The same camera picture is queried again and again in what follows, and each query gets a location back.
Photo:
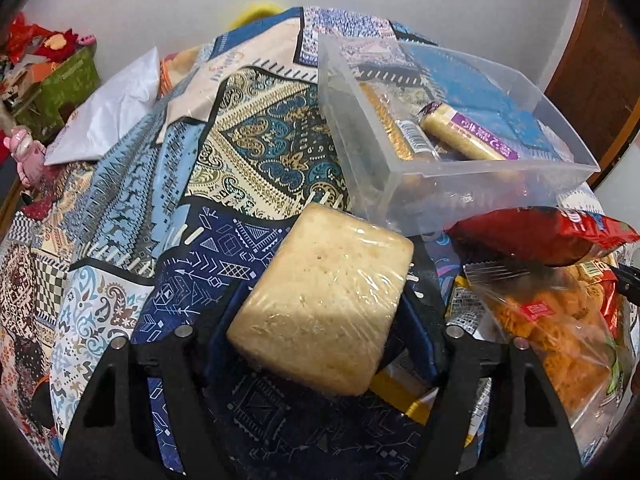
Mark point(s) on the green storage box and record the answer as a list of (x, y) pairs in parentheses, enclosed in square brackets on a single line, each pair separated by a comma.
[(47, 105)]

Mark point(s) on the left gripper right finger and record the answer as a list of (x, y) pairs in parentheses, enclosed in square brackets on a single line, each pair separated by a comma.
[(495, 415)]

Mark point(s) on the brown wooden door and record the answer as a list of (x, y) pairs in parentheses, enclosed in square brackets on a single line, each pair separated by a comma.
[(596, 84)]

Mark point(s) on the purple label cake bar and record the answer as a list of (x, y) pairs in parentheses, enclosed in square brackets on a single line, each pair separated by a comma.
[(463, 134)]

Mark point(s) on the long biscuit pack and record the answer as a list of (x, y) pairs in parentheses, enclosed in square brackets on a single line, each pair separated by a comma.
[(408, 139)]

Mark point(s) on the patchwork patterned bedspread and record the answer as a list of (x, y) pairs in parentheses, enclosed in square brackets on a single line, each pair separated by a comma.
[(176, 224)]

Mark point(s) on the red chip bag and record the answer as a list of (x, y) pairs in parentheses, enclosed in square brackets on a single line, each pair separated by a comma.
[(549, 235)]

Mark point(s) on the red decorations pile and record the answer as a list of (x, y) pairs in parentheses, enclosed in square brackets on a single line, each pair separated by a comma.
[(30, 52)]

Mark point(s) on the clear bag fried snacks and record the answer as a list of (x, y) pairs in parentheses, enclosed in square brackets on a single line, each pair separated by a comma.
[(571, 316)]

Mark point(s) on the clear plastic storage bin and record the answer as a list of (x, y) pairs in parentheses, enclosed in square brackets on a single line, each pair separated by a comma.
[(419, 197)]

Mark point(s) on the white plastic bag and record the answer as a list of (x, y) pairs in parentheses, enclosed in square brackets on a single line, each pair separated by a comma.
[(108, 114)]

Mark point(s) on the yellow foam tube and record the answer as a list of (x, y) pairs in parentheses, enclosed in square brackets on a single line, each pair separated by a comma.
[(254, 12)]

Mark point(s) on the pink pig figurine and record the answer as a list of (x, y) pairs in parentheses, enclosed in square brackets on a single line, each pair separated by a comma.
[(29, 155)]

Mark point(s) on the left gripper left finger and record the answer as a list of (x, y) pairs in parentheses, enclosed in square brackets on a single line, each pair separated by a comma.
[(112, 434)]

